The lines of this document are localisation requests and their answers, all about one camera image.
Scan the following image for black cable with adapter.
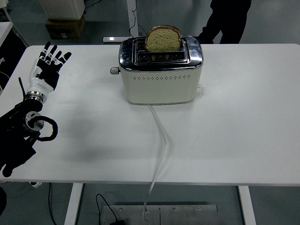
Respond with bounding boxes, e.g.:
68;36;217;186
95;194;126;225

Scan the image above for white desk frame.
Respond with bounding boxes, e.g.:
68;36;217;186
103;0;139;44

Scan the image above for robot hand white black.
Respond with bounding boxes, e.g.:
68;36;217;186
25;41;72;98

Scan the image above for cream chrome two-slot toaster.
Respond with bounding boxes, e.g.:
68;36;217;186
118;35;204;105

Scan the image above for small white side table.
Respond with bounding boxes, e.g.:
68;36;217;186
0;22;30;47

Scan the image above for black cable on desk frame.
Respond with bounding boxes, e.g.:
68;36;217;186
128;0;147;38

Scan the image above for thin black cable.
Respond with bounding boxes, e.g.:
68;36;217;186
48;183;58;225

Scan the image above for brown bread slice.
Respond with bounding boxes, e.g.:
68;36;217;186
144;25;181;53

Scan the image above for brown cardboard box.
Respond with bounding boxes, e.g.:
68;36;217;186
44;14;86;40

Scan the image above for grey metal plate with screws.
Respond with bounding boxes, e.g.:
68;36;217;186
100;204;218;225

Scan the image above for person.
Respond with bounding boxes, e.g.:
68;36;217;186
195;0;253;45

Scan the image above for white box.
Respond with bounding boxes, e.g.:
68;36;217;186
38;0;85;20

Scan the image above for white table leg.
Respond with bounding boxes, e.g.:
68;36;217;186
64;183;84;225
238;186;257;225

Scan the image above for white toaster power cord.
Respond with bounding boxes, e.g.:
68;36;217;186
142;105;170;225

